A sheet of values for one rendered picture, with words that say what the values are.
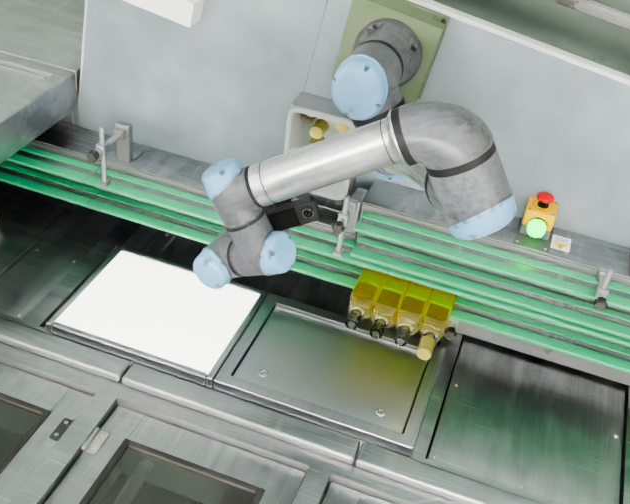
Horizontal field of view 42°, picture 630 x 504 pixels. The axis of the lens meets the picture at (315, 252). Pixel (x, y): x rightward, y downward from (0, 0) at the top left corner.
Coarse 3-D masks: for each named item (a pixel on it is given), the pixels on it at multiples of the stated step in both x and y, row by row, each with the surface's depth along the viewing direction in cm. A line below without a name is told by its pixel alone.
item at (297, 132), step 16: (304, 112) 195; (320, 112) 194; (288, 128) 198; (304, 128) 205; (336, 128) 202; (352, 128) 193; (288, 144) 201; (304, 144) 208; (320, 192) 206; (336, 192) 206
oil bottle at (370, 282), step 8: (368, 272) 197; (376, 272) 198; (360, 280) 194; (368, 280) 195; (376, 280) 195; (384, 280) 198; (360, 288) 192; (368, 288) 192; (376, 288) 193; (352, 296) 190; (360, 296) 190; (368, 296) 190; (376, 296) 192; (352, 304) 189; (360, 304) 189; (368, 304) 189; (368, 312) 190
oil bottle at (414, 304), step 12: (408, 288) 195; (420, 288) 195; (432, 288) 196; (408, 300) 191; (420, 300) 191; (408, 312) 188; (420, 312) 188; (396, 324) 189; (408, 324) 186; (420, 324) 190
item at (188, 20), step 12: (132, 0) 197; (144, 0) 196; (156, 0) 195; (168, 0) 194; (180, 0) 193; (192, 0) 193; (156, 12) 197; (168, 12) 196; (180, 12) 195; (192, 12) 194; (192, 24) 197
